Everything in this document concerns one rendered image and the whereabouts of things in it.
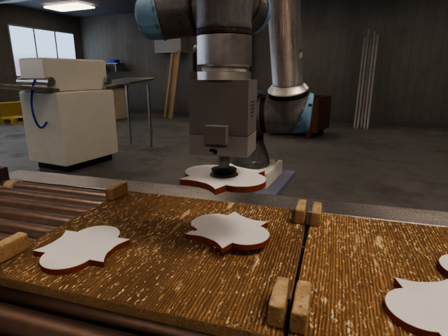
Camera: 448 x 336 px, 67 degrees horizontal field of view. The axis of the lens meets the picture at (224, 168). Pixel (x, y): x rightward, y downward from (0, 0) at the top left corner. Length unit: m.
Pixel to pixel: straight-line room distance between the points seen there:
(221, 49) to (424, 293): 0.38
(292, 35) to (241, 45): 0.49
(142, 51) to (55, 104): 7.21
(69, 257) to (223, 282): 0.22
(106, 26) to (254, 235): 12.01
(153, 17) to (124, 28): 11.34
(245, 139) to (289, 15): 0.53
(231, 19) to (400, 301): 0.39
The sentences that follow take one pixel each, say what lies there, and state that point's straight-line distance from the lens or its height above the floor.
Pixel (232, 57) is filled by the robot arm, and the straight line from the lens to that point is 0.46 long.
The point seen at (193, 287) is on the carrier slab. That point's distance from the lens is 0.45.
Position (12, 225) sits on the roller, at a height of 0.92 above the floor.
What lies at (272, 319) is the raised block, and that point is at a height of 0.95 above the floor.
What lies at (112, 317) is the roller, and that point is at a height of 0.91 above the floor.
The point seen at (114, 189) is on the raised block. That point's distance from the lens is 0.75.
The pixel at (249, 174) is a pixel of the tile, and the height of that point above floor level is 1.05.
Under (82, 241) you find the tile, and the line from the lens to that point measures 0.57.
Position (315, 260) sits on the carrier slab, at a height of 0.94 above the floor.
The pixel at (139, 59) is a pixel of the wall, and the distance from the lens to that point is 11.58.
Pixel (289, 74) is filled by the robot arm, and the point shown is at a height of 1.19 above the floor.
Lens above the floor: 1.19
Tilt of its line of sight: 15 degrees down
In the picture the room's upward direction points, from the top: straight up
